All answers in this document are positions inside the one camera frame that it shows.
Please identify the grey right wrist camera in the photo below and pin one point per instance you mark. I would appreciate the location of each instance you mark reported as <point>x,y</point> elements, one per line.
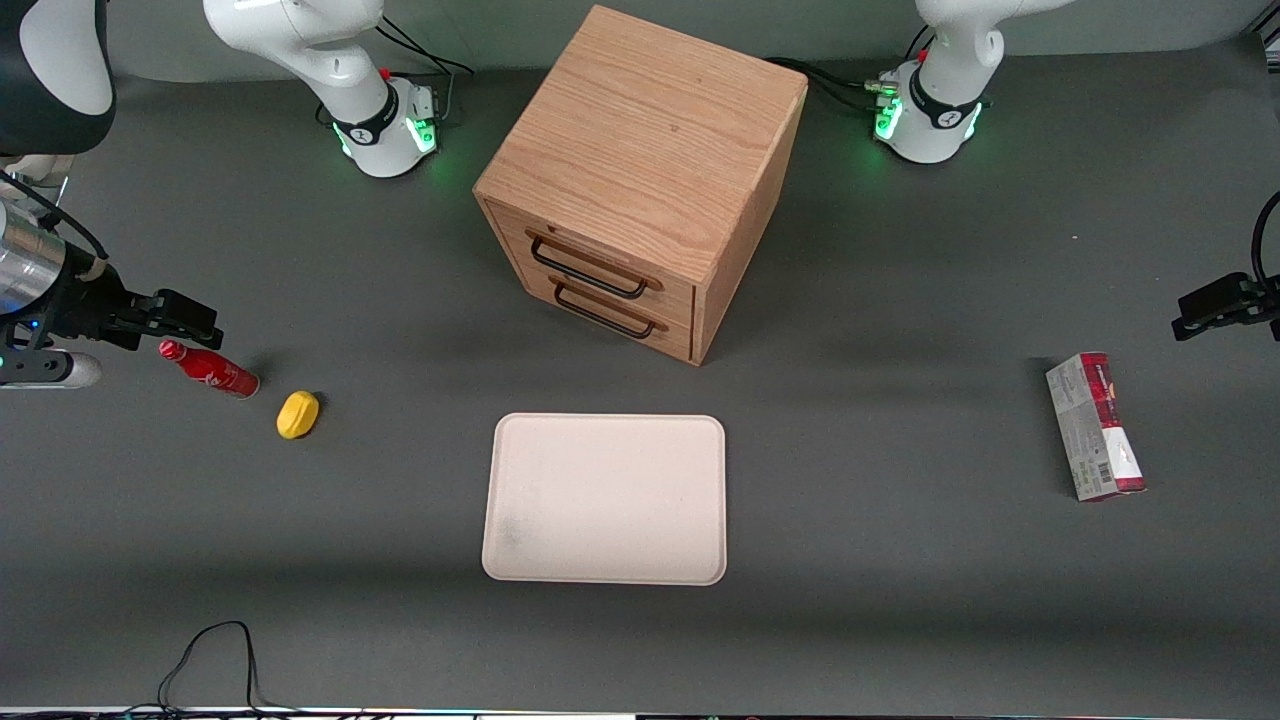
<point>45,368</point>

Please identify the yellow plastic lemon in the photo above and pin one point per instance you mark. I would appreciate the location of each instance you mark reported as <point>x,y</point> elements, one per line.
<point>298,414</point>

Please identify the grey and red carton box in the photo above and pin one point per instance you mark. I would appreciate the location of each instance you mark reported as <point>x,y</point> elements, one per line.
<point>1095,430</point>

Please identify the beige rectangular tray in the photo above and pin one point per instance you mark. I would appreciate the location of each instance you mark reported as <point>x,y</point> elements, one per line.
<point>605,498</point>

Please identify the red coke bottle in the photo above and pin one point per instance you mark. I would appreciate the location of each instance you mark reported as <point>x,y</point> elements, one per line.
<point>215,370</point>

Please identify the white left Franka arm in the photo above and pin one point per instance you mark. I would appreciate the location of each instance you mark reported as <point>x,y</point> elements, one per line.
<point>945,100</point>

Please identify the wooden drawer cabinet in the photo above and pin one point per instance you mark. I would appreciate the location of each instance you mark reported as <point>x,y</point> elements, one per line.
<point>650,150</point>

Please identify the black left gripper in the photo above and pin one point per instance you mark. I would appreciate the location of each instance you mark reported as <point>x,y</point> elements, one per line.
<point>1232,302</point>

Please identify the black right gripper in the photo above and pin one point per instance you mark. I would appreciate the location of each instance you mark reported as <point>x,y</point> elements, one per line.
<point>88,301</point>

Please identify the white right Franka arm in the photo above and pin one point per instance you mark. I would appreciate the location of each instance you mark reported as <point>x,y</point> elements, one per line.
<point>300,40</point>

